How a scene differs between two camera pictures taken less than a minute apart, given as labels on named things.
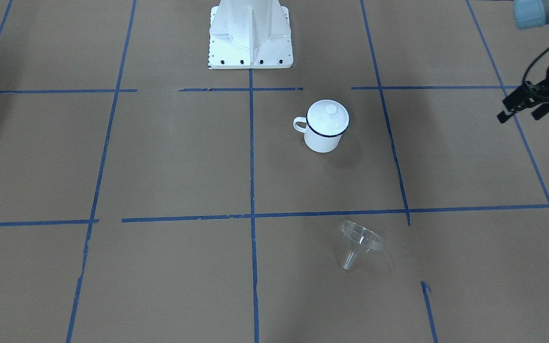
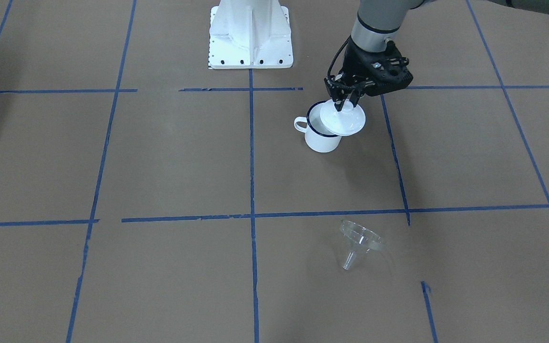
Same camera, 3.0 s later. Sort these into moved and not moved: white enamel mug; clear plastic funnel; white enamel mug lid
Moved: white enamel mug lid
Not moved: clear plastic funnel; white enamel mug
